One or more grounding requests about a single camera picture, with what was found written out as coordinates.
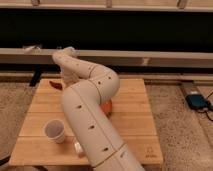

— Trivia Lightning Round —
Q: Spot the orange bowl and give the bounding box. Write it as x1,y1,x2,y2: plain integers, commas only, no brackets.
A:
101,100,112,117

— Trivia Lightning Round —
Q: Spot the white paper cup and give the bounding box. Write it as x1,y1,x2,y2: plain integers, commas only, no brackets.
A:
44,119,66,144

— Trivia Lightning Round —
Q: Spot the wooden table board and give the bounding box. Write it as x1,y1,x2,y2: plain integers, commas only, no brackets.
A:
9,79,163,166

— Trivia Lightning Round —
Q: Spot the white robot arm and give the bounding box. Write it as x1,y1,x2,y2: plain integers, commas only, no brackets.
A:
52,47,145,171

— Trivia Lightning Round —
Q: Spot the red chili pepper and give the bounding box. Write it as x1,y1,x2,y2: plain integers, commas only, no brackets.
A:
49,81,63,90

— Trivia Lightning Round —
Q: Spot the long wooden rail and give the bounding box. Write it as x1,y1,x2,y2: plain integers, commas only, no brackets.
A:
0,48,213,68

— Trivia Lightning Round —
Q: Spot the black cable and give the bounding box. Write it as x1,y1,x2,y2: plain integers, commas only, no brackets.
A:
199,91,213,122

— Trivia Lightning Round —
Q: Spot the clear plastic bottle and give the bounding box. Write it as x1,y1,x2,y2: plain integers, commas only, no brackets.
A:
74,142,84,157

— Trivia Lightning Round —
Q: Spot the blue box device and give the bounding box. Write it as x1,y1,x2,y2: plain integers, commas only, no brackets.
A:
186,94,207,110

